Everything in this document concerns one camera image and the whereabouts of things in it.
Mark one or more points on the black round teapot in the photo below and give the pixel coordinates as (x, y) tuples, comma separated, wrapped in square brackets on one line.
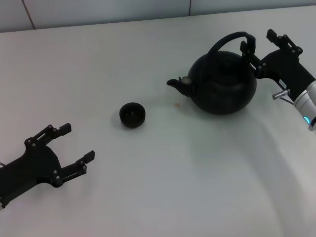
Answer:
[(222, 91)]

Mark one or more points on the small black teacup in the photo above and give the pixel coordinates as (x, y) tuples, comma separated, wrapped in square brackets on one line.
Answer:
[(132, 116)]

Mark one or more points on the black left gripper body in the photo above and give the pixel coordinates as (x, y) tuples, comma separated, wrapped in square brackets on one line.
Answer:
[(32, 168)]

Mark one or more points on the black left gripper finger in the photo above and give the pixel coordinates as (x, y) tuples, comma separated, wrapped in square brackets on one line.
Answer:
[(65, 129), (89, 156)]

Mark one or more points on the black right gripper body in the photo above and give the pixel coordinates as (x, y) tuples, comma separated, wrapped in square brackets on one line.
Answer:
[(284, 66)]

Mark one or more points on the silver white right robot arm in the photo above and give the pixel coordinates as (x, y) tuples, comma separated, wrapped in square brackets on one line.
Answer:
[(308, 100)]

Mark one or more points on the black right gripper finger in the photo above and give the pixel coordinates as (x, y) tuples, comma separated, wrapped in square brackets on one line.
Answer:
[(272, 34), (244, 47)]

